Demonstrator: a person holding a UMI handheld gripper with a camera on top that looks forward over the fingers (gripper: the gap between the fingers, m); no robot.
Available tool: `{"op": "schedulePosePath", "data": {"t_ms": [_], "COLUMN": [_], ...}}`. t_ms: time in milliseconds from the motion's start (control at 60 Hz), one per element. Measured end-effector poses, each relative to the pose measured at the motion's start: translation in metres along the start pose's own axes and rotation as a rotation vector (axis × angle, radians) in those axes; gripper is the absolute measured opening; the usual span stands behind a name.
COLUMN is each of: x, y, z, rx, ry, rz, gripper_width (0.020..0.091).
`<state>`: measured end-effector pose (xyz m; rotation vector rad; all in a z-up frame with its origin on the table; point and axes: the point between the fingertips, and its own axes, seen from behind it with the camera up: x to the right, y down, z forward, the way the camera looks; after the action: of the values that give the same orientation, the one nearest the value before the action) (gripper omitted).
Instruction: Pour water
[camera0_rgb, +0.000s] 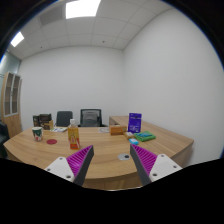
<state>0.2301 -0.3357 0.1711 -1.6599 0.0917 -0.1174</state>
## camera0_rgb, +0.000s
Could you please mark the grey mesh-back office chair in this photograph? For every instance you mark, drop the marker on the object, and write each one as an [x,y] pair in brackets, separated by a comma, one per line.
[90,117]

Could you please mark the orange-label drink bottle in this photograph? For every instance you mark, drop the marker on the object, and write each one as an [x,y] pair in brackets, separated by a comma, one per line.
[73,135]

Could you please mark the small blue box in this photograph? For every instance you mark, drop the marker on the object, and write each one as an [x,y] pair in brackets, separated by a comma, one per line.
[133,141]

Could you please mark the tall dark brown box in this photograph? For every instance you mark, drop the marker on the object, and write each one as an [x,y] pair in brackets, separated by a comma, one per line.
[36,121]

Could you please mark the small yellow box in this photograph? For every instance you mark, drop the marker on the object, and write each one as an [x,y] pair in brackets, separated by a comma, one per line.
[129,135]

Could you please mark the flat round red coaster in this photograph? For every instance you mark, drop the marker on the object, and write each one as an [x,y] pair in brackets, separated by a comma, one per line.
[51,141]

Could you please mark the grey ceiling air vent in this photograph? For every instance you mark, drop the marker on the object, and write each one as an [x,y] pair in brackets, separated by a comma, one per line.
[51,15]

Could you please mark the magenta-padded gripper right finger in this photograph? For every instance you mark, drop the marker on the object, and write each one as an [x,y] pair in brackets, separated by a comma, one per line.
[146,159]

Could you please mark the round grey printed paper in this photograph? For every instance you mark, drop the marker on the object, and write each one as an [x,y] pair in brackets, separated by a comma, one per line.
[104,130]

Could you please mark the white green leaflet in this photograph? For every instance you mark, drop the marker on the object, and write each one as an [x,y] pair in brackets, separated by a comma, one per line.
[59,129]

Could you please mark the green printed mug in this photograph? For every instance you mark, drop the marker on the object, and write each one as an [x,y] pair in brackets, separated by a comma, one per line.
[37,134]

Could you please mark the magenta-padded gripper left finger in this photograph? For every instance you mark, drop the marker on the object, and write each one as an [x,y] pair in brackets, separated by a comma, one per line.
[77,160]

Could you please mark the brown cardboard box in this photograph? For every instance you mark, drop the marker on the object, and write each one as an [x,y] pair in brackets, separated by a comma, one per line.
[47,125]

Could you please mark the orange carton box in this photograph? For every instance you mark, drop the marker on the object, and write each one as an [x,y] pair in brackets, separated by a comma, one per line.
[118,129]

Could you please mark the large ceiling light panel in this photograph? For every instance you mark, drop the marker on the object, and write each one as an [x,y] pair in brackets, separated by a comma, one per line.
[82,8]

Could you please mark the purple upright package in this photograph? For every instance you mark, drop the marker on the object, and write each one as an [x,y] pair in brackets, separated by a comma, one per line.
[135,122]

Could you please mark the black sofa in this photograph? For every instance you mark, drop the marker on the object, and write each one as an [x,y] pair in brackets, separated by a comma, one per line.
[3,136]

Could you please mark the green pack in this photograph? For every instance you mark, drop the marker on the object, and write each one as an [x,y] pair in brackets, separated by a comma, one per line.
[145,136]

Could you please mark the wooden side desk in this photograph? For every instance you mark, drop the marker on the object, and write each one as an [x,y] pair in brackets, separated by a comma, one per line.
[118,119]

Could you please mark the dark solid-back office chair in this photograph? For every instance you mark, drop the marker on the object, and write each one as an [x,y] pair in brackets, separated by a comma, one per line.
[64,118]

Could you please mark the wooden glass-door shelf cabinet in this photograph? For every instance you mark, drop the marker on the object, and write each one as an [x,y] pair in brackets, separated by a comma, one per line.
[12,123]

